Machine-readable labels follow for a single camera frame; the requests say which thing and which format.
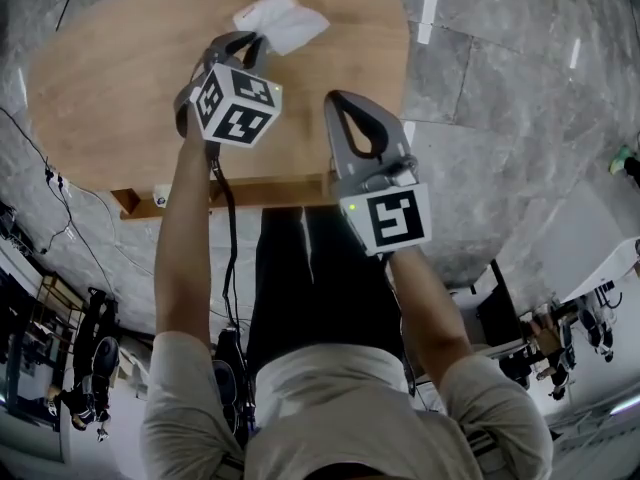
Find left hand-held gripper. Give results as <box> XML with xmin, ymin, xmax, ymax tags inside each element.
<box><xmin>173</xmin><ymin>31</ymin><xmax>284</xmax><ymax>148</ymax></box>

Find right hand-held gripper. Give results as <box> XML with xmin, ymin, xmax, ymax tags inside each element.
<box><xmin>323</xmin><ymin>89</ymin><xmax>434</xmax><ymax>258</ymax></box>

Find white tissue packet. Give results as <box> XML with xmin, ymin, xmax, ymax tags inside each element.
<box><xmin>231</xmin><ymin>0</ymin><xmax>332</xmax><ymax>57</ymax></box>

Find person's right forearm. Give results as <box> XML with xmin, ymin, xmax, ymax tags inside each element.
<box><xmin>385</xmin><ymin>245</ymin><xmax>475</xmax><ymax>392</ymax></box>

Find person's left forearm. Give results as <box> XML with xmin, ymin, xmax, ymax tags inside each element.
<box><xmin>153</xmin><ymin>132</ymin><xmax>224</xmax><ymax>352</ymax></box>

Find oval wooden side table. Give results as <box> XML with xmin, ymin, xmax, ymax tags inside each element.
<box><xmin>27</xmin><ymin>0</ymin><xmax>412</xmax><ymax>194</ymax></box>

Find person's black trousers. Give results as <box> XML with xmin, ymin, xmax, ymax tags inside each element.
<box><xmin>246</xmin><ymin>204</ymin><xmax>407</xmax><ymax>377</ymax></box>

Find white cabinet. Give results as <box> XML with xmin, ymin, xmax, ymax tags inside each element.
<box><xmin>558</xmin><ymin>236</ymin><xmax>640</xmax><ymax>305</ymax></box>

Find person's grey shirt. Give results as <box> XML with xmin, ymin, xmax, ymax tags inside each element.
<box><xmin>139</xmin><ymin>328</ymin><xmax>555</xmax><ymax>480</ymax></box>

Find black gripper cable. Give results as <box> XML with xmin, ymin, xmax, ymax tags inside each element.
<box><xmin>205</xmin><ymin>140</ymin><xmax>246</xmax><ymax>337</ymax></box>

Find grey harness strap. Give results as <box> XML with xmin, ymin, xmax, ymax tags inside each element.
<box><xmin>214</xmin><ymin>452</ymin><xmax>247</xmax><ymax>480</ymax></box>
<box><xmin>462</xmin><ymin>427</ymin><xmax>504</xmax><ymax>472</ymax></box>

